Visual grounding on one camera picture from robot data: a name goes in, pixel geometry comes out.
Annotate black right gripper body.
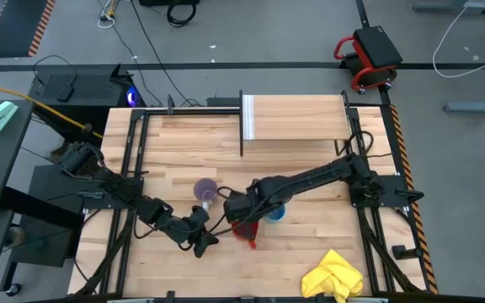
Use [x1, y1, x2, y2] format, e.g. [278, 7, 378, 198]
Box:
[223, 184, 269, 225]

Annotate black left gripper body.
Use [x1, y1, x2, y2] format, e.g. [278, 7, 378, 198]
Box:
[183, 222, 221, 259]

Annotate red plastic cup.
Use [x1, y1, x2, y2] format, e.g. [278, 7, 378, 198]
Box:
[231, 220, 261, 251]

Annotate blue plastic cup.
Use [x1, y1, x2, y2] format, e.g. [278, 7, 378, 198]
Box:
[264, 203, 287, 223]

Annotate purple mug with white handle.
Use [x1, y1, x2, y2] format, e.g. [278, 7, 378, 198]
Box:
[192, 177, 220, 212]

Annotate yellow cloth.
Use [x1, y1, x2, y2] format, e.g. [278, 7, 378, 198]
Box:
[301, 248, 365, 303]

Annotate black clamp knob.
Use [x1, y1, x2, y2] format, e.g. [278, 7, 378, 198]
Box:
[392, 244, 417, 261]

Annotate orange black hazard tape strip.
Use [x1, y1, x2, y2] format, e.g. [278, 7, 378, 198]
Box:
[389, 104, 440, 295]

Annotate black computer tower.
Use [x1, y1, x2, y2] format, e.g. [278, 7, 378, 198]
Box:
[28, 63, 143, 130]

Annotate red and black rolling stool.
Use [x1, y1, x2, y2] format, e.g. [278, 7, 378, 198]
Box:
[333, 25, 404, 95]

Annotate mint green stapler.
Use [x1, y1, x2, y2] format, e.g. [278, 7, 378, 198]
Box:
[0, 100, 19, 134]

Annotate grey table foot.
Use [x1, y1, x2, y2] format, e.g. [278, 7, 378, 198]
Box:
[413, 0, 485, 14]
[443, 88, 485, 115]

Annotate black mat with hazard stripes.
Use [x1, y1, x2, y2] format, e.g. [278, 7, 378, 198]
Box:
[0, 0, 56, 59]

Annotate black metal table frame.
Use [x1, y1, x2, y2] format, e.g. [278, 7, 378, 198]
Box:
[73, 94, 427, 300]

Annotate wooden shelf with black frame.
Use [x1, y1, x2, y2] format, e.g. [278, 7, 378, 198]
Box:
[238, 88, 354, 158]

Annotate long black floor cable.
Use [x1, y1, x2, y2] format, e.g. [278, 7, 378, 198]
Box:
[129, 0, 204, 108]

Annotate coiled black cable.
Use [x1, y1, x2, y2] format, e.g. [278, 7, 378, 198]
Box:
[165, 0, 198, 29]

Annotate white and yellow cable bundle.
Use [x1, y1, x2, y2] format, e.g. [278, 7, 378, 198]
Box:
[96, 0, 122, 30]

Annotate white floor cable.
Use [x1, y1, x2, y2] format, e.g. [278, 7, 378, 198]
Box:
[431, 0, 485, 79]

